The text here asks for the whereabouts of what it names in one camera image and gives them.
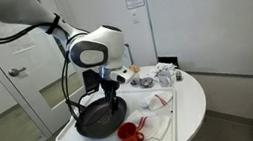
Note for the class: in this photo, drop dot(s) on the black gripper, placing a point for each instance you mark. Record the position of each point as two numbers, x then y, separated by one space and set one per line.
110 88

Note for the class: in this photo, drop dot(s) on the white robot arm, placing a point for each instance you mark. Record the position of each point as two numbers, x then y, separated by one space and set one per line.
96 48

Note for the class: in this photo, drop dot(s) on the black frying pan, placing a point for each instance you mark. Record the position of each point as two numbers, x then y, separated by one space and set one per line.
97 122

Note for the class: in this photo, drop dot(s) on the glass jar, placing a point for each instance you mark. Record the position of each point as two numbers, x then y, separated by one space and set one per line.
135 80

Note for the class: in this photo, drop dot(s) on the small metal bowl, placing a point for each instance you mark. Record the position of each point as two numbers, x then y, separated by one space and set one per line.
146 82

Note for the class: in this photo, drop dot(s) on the yellow crumpled object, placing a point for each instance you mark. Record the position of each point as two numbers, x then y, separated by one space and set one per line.
134 68

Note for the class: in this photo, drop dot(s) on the crumpled white cloth red stripes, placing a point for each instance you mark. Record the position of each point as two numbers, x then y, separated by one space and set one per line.
156 101

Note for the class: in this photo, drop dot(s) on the flat white cloth red stripes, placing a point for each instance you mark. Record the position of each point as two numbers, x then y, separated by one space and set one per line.
154 123

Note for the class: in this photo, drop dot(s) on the small framed whiteboard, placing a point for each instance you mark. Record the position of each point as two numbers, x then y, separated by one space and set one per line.
128 55

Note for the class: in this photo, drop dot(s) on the white mug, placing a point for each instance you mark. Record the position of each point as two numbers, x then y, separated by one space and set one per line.
164 79

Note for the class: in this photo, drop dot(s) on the pile of white packets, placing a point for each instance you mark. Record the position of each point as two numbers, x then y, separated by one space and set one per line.
163 67

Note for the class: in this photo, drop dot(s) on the small black gadget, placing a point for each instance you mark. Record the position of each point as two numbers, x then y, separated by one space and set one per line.
178 75

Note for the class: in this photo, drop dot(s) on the white door with glass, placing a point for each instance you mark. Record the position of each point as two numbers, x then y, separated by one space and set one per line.
37 104

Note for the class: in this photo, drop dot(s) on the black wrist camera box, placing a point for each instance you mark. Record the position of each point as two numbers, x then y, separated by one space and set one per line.
91 81

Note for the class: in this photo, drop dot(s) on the black wall box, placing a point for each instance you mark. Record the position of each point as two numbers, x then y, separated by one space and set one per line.
167 61

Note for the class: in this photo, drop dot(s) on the large wall whiteboard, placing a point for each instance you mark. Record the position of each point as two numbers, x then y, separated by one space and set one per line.
217 23

